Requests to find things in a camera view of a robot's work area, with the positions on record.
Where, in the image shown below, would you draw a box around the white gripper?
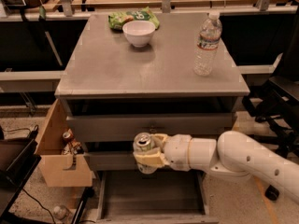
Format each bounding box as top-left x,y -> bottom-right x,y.
133,133 -> 192,172

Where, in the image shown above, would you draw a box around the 7up soda can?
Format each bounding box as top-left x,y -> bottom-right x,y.
133,133 -> 156,175

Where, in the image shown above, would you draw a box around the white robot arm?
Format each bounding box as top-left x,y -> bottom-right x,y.
133,131 -> 299,203

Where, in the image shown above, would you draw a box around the grey middle drawer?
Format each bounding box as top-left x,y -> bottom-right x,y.
83,148 -> 220,172

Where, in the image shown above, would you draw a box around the grey drawer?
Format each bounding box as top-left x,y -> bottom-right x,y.
83,148 -> 220,172
97,170 -> 219,224
66,113 -> 235,142

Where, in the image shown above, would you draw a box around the grey bottom drawer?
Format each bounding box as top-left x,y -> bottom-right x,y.
97,170 -> 219,224

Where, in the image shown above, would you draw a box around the grey drawer cabinet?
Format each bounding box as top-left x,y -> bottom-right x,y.
54,12 -> 250,224

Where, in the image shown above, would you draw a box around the grey top drawer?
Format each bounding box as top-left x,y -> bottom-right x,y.
66,113 -> 235,142

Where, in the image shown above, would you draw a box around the red can in box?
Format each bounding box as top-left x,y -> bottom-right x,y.
63,132 -> 74,143

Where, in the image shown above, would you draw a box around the cardboard box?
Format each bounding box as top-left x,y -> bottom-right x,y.
36,100 -> 93,187

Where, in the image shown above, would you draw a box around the plastic bottle on floor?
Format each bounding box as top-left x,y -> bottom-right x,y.
53,205 -> 72,224

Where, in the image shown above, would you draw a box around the white ceramic bowl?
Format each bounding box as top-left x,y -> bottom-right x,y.
122,21 -> 155,48

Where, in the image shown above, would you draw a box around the clear plastic water bottle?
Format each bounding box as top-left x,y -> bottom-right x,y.
193,10 -> 222,77

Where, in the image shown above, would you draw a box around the black office chair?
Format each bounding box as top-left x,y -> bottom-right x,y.
242,56 -> 299,202

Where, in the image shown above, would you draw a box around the green chip bag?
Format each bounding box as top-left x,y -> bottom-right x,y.
108,7 -> 160,30

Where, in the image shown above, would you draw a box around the black cart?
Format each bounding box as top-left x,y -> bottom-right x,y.
0,133 -> 40,224

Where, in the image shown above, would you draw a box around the black cable on floor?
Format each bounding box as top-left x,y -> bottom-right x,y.
21,188 -> 58,224

